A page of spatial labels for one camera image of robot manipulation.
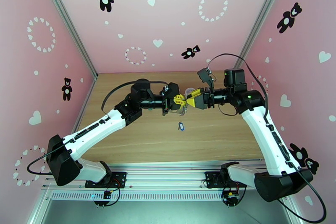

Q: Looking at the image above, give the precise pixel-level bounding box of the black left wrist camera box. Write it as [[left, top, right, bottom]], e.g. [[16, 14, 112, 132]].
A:
[[162, 82, 181, 100]]

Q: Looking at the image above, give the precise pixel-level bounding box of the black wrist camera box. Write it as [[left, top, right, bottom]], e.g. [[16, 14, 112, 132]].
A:
[[162, 82, 181, 100], [197, 67, 216, 92]]

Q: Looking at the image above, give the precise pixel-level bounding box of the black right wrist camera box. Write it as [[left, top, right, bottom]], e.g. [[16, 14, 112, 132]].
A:
[[197, 67, 216, 92]]

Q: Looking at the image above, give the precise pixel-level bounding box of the black left camera cable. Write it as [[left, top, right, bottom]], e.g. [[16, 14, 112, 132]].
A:
[[26, 80, 170, 176]]

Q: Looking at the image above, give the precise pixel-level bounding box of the black camera cable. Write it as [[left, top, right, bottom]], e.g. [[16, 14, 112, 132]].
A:
[[26, 80, 170, 176], [206, 53, 327, 224]]

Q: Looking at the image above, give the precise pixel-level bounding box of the black right camera cable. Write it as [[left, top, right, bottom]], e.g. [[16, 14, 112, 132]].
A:
[[206, 53, 327, 224]]

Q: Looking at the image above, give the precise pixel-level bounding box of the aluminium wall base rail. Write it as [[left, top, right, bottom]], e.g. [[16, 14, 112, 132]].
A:
[[74, 77, 98, 126]]

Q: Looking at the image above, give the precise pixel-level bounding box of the aluminium mounting rail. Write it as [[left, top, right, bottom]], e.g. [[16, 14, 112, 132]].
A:
[[42, 163, 291, 192]]

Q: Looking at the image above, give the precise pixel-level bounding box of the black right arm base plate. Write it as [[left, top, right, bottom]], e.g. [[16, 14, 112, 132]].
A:
[[204, 171, 248, 189]]

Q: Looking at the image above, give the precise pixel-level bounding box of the aluminium frame post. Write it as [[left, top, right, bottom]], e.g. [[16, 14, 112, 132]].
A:
[[35, 0, 98, 79], [230, 0, 292, 77]]

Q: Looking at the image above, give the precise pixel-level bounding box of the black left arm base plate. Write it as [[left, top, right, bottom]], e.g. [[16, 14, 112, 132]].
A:
[[84, 171, 128, 189]]

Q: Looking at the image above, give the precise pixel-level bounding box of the perforated metal cable tray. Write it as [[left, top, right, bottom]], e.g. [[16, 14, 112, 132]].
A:
[[50, 190, 287, 202]]

